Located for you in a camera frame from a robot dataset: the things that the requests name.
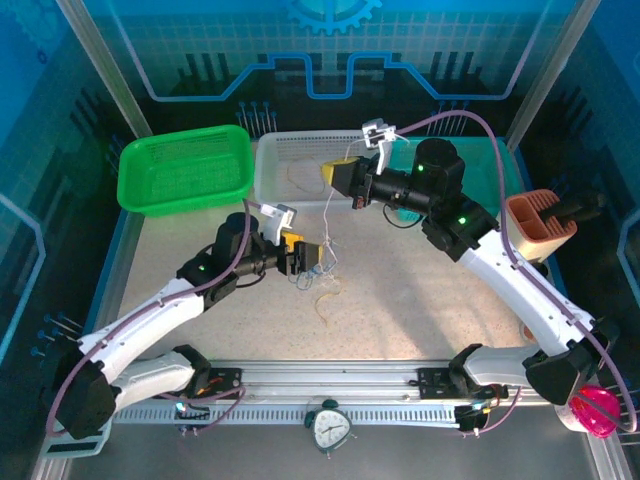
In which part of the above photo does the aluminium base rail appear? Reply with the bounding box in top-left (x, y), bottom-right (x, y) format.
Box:
top-left (114, 357), bottom-right (556, 404)

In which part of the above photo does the white slotted cable duct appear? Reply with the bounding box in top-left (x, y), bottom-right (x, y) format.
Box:
top-left (112, 402), bottom-right (476, 430)

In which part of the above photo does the white plastic basket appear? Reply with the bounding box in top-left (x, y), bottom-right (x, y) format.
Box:
top-left (253, 129), bottom-right (384, 215)

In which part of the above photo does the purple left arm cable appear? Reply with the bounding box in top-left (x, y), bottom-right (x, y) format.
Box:
top-left (44, 198), bottom-right (274, 439)

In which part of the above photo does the thin blue cable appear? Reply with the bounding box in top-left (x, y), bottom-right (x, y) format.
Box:
top-left (291, 264), bottom-right (331, 292)

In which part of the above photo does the green plastic basket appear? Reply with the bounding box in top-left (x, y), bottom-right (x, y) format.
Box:
top-left (116, 123), bottom-right (255, 219)

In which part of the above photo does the grey box with black slot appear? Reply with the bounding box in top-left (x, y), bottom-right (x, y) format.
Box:
top-left (38, 422), bottom-right (114, 460)

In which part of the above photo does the teal plastic basket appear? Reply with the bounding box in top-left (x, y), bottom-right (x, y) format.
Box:
top-left (384, 137), bottom-right (521, 226)

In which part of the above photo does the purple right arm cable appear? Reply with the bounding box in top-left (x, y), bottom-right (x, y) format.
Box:
top-left (394, 110), bottom-right (640, 435)

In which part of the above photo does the aluminium frame post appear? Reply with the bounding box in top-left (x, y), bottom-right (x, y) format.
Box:
top-left (504, 0), bottom-right (604, 151)
top-left (55, 0), bottom-right (154, 141)

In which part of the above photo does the pink dome light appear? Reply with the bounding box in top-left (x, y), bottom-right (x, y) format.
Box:
top-left (554, 384), bottom-right (624, 440)

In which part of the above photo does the short purple cable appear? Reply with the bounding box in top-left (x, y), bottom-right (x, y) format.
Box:
top-left (159, 384), bottom-right (249, 437)
top-left (459, 387), bottom-right (524, 440)

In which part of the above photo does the terracotta and white utensil holder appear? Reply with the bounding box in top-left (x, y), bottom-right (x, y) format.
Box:
top-left (501, 188), bottom-right (579, 265)

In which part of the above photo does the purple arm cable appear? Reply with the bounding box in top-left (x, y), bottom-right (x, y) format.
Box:
top-left (44, 198), bottom-right (274, 439)
top-left (394, 110), bottom-right (640, 435)

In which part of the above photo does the teal alarm clock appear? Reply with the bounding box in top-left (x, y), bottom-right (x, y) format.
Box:
top-left (303, 398), bottom-right (359, 459)

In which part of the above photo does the small black controller box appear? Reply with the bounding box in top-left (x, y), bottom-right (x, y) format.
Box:
top-left (172, 401), bottom-right (211, 427)
top-left (455, 401), bottom-right (494, 432)

